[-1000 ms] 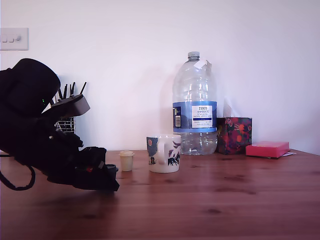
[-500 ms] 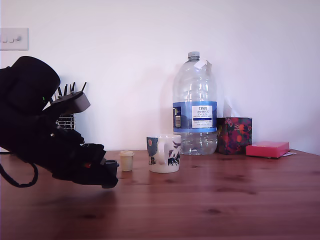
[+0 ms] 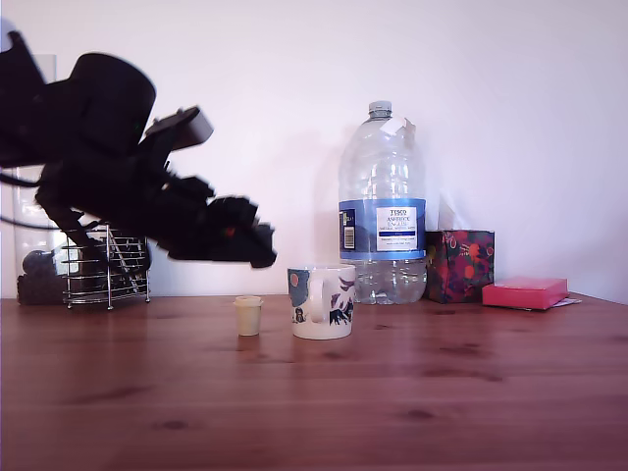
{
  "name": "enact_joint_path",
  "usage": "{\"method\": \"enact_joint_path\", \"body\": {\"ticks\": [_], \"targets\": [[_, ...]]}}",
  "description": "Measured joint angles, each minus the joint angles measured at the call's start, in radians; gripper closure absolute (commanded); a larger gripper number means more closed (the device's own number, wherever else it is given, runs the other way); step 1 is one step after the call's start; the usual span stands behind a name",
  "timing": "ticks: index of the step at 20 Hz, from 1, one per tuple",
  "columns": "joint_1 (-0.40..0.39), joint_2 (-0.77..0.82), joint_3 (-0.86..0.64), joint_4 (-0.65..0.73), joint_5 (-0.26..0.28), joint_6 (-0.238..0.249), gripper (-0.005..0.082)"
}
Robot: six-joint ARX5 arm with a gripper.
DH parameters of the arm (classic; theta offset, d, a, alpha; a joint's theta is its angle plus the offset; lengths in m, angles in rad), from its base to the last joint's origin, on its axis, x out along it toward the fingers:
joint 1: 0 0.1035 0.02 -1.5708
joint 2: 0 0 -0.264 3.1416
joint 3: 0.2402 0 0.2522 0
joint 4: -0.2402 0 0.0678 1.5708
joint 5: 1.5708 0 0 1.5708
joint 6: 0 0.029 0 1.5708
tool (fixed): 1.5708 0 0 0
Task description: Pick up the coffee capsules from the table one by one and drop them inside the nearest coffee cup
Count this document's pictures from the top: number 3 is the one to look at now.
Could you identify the cream coffee capsule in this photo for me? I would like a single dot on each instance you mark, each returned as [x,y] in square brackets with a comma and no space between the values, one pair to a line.
[249,319]

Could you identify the dark coffee beans layer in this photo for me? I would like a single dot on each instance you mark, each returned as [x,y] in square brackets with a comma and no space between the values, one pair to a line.
[39,292]

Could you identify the white patterned ceramic mug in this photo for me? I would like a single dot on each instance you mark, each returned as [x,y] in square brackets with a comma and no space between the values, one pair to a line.
[338,314]

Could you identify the black scoop in container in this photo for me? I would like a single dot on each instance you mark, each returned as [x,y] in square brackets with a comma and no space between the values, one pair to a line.
[81,233]

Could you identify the large clear water bottle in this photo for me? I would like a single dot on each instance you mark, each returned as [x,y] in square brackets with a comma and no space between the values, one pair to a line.
[382,172]

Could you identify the clear container with white lid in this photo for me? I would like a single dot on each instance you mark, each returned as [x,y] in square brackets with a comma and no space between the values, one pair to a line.
[29,235]

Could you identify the white tissue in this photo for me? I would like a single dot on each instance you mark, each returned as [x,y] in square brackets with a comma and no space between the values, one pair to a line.
[454,216]

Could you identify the floral tissue box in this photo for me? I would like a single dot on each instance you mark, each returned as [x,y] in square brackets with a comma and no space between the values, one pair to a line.
[458,267]

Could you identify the flat pink box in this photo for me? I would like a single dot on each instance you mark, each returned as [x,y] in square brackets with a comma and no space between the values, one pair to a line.
[525,294]

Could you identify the paper under pink box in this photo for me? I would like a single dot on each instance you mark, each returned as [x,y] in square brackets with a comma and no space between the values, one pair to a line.
[571,301]

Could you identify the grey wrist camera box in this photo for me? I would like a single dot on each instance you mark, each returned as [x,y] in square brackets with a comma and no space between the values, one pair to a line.
[189,127]

